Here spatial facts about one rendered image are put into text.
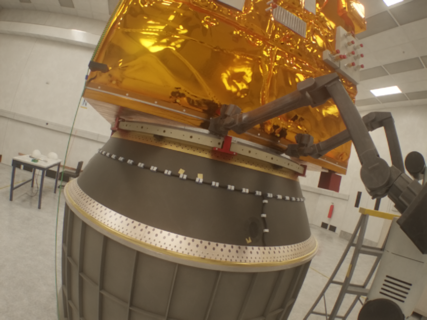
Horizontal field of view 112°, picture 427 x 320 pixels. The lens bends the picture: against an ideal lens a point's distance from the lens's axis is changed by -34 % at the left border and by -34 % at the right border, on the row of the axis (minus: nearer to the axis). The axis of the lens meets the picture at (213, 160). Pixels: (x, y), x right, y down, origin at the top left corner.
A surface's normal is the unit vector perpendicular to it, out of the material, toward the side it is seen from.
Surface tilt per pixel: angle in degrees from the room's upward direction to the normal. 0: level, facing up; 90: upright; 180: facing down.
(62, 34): 90
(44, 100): 90
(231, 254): 43
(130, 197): 62
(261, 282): 90
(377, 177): 79
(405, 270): 90
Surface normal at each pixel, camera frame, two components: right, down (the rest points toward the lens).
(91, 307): -0.37, -0.12
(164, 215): 0.05, -0.50
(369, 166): -0.72, -0.39
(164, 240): 0.15, -0.74
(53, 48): 0.36, 0.05
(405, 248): -0.84, -0.22
